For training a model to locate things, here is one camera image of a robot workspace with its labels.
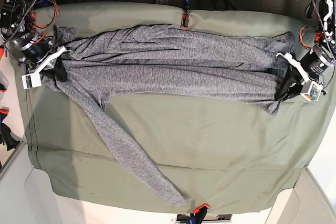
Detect tools at left edge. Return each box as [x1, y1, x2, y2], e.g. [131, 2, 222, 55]
[0, 41, 20, 151]

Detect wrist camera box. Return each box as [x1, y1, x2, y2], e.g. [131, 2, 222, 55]
[300, 80, 323, 102]
[22, 72, 41, 90]

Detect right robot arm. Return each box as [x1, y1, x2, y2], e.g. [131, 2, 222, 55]
[1, 0, 59, 73]

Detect green table cloth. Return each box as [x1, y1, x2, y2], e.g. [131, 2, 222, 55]
[9, 1, 334, 214]

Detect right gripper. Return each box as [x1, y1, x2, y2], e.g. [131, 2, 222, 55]
[19, 41, 67, 82]

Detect orange black bottom clamp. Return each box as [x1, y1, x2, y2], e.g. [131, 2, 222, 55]
[186, 203, 209, 224]

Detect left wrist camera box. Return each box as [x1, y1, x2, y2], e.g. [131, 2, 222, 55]
[300, 80, 323, 102]

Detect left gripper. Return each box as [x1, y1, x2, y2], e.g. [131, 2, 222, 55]
[275, 47, 334, 101]

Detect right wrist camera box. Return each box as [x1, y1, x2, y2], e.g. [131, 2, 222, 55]
[22, 72, 41, 90]

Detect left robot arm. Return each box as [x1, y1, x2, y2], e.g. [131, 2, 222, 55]
[275, 0, 335, 102]

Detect grey long-sleeve shirt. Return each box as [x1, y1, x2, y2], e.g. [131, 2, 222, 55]
[43, 24, 295, 207]

